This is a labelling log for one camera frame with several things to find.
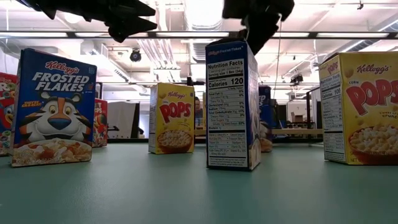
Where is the brown cardboard box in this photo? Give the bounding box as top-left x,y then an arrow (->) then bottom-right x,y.
290,111 -> 304,124

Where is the wooden shelf with black frame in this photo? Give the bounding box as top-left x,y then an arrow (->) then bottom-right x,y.
186,76 -> 324,144

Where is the white partition board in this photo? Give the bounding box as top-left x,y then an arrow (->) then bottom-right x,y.
107,101 -> 141,139

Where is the red Froot Loops cereal box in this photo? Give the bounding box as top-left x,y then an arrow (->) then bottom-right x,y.
92,98 -> 109,148
0,72 -> 19,157

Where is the ribbed silver ventilation duct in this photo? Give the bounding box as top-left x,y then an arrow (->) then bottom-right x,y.
192,42 -> 206,63

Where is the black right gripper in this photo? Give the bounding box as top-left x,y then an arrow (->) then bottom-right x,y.
222,0 -> 295,56

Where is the black overhead frame beam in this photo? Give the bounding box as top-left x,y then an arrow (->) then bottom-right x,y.
0,30 -> 398,40

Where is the black ceiling spotlight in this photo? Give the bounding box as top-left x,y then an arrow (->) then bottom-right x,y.
129,49 -> 142,63

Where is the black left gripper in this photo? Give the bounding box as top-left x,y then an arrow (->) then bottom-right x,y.
18,0 -> 158,44

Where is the person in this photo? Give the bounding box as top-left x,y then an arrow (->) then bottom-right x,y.
194,96 -> 203,129

